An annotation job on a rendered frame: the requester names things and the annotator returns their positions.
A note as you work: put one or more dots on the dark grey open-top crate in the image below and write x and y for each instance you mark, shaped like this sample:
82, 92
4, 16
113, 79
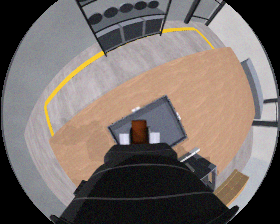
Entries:
202, 168

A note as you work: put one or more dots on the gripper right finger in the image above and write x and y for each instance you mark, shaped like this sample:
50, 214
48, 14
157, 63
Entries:
154, 136

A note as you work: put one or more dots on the brown bottle with cream label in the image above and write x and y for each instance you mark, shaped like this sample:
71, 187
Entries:
139, 131

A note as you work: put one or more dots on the dark grey tray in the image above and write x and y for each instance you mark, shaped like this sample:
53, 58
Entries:
161, 116

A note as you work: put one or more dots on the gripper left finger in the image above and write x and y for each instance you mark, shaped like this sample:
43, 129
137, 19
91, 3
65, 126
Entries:
125, 138

